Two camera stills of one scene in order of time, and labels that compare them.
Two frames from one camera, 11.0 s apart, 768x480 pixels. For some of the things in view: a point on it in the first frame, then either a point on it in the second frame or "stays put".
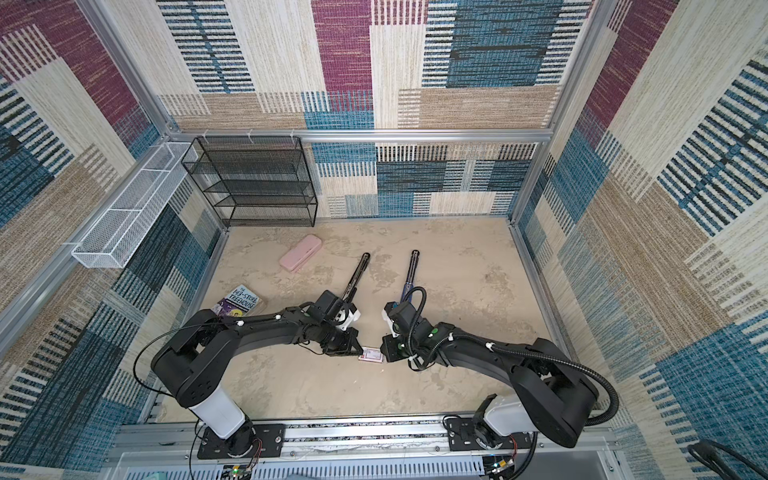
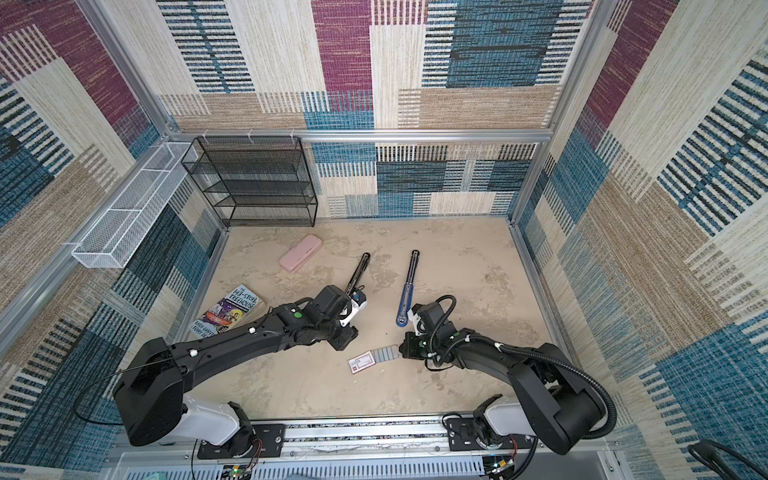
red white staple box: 372,354 -> 360,362
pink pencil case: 299,253 stays put
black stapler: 351,289 stays put
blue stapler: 410,276 stays put
